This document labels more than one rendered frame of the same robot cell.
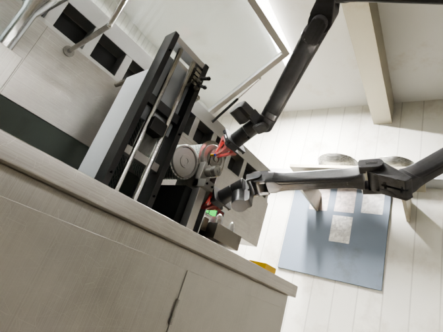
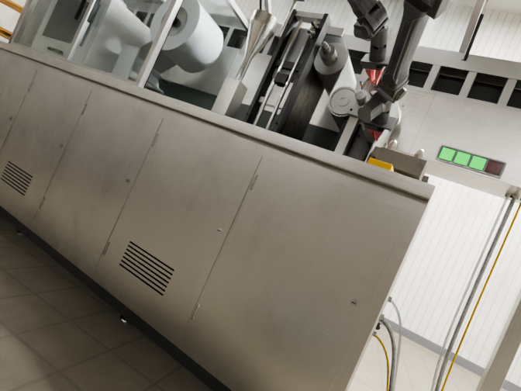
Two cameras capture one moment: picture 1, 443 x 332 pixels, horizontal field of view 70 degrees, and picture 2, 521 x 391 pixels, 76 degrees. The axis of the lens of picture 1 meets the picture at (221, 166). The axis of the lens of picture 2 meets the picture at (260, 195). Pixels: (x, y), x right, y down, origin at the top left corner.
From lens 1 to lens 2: 1.18 m
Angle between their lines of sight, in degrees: 72
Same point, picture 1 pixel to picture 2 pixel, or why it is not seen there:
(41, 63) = not seen: hidden behind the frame
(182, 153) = (340, 95)
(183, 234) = (251, 129)
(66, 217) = (196, 129)
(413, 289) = not seen: outside the picture
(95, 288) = (206, 160)
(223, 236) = (391, 160)
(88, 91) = not seen: hidden behind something
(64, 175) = (188, 108)
